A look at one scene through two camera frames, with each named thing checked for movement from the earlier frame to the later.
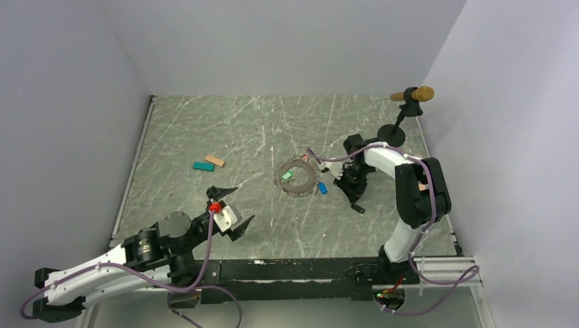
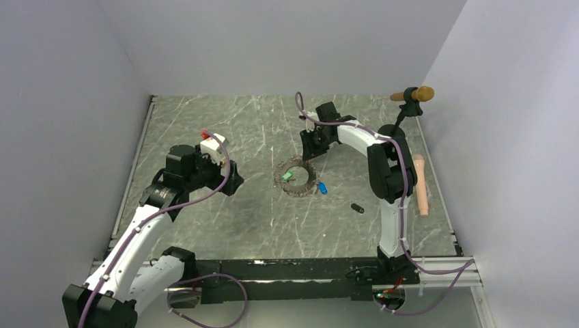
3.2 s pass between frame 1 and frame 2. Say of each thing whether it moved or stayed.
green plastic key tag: stayed
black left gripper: moved
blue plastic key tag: stayed
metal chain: stayed
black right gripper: moved
